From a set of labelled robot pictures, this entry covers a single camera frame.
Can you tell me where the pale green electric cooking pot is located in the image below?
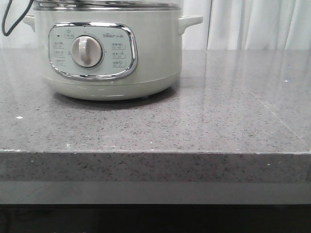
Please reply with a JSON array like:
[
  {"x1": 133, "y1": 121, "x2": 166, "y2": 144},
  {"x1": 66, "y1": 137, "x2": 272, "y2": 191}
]
[{"x1": 23, "y1": 7, "x2": 203, "y2": 100}]

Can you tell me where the white curtain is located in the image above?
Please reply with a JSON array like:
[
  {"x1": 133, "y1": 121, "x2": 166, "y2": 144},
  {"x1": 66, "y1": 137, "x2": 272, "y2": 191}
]
[{"x1": 0, "y1": 0, "x2": 311, "y2": 50}]

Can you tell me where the black cable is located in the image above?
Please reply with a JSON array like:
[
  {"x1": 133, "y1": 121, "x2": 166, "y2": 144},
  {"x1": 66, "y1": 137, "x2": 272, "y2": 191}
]
[{"x1": 1, "y1": 0, "x2": 35, "y2": 37}]

